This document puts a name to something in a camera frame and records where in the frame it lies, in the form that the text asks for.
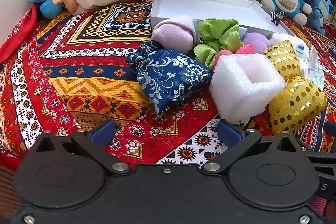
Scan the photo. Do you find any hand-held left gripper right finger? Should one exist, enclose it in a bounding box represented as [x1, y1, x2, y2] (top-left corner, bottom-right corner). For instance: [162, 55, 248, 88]
[201, 119, 307, 174]

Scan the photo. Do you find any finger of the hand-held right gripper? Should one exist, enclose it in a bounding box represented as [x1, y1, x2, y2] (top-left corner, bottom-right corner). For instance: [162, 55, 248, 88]
[299, 141, 336, 163]
[323, 121, 336, 136]

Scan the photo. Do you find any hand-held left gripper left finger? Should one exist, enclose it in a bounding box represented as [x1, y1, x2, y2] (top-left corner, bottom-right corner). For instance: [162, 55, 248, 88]
[34, 119, 132, 175]

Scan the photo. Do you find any gold sequin pillow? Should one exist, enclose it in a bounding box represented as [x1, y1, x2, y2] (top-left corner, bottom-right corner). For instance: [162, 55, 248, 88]
[262, 40, 328, 136]

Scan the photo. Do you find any white foam block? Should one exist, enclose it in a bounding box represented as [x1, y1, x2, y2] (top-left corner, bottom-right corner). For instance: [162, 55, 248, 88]
[209, 53, 287, 125]

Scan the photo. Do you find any white paper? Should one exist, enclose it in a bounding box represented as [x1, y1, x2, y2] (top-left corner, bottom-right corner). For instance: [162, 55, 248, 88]
[304, 46, 320, 80]

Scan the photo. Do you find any blue floral fabric pouch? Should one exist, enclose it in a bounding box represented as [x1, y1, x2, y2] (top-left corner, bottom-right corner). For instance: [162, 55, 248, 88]
[126, 40, 214, 115]

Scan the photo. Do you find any pink plush ball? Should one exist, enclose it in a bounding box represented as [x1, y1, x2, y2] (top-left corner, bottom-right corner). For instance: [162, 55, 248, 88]
[214, 45, 257, 67]

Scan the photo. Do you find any purple fluffy plush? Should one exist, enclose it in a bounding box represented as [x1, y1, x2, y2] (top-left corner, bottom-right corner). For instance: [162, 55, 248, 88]
[241, 32, 272, 54]

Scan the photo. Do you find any lilac fuzzy sock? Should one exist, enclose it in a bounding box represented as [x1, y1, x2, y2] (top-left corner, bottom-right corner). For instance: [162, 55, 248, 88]
[151, 18, 196, 54]

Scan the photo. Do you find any white cardboard box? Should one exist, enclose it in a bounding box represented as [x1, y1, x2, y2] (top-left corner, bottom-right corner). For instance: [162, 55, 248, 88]
[150, 0, 298, 39]

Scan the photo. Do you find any red patterned blanket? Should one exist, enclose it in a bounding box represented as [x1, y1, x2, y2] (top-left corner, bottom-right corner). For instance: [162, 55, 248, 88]
[0, 0, 336, 169]

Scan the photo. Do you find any brown ribbed cloth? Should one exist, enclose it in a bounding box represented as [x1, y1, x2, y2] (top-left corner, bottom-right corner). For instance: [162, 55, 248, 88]
[0, 166, 25, 216]

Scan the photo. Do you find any black binder clip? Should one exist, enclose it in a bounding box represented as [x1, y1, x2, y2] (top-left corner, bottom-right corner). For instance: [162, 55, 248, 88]
[270, 10, 285, 27]

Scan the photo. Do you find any blue alien plush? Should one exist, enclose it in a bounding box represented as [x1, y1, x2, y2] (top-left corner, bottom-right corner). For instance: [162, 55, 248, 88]
[306, 0, 334, 35]

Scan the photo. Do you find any plain red cloth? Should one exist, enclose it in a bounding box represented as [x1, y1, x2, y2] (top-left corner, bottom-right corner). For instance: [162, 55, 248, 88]
[0, 4, 40, 64]

